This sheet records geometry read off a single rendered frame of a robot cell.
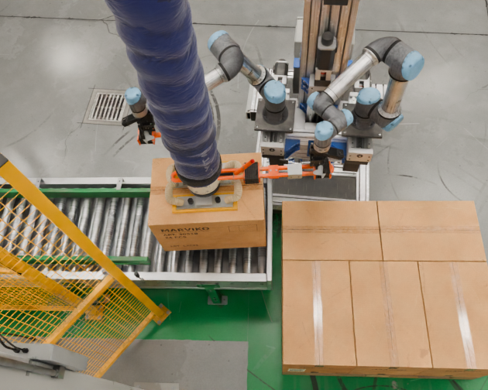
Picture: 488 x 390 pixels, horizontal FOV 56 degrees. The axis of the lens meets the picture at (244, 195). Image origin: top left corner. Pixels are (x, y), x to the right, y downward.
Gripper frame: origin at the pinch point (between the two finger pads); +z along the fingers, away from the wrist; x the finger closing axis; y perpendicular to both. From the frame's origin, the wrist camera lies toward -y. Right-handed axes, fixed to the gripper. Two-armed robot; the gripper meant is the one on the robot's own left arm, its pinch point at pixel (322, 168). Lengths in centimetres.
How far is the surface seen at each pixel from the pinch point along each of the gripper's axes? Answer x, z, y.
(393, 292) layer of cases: 46, 68, -41
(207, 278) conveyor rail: 35, 62, 66
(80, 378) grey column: 96, -19, 102
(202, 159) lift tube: 9, -31, 55
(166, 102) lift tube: 12, -74, 61
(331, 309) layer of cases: 55, 67, -5
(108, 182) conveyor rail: -34, 61, 133
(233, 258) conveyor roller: 22, 66, 51
